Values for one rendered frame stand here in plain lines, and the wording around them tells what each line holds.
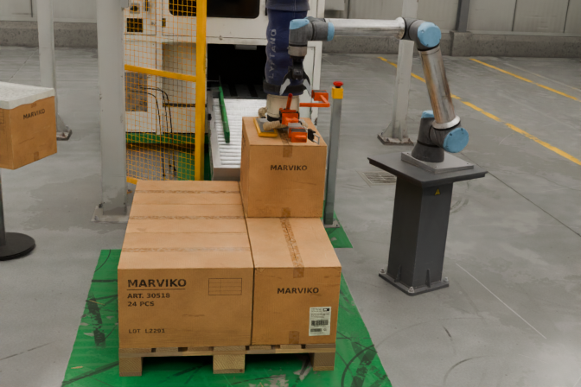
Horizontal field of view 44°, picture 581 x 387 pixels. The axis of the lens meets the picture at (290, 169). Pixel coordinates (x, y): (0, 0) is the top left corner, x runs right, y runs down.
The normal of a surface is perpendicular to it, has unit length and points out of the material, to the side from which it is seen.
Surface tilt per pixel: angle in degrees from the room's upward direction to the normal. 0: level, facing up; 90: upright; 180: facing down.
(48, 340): 0
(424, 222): 90
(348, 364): 0
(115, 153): 90
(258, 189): 90
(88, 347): 0
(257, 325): 90
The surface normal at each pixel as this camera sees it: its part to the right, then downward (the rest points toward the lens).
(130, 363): 0.13, 0.31
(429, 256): 0.52, 0.29
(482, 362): 0.05, -0.95
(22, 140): 0.94, 0.15
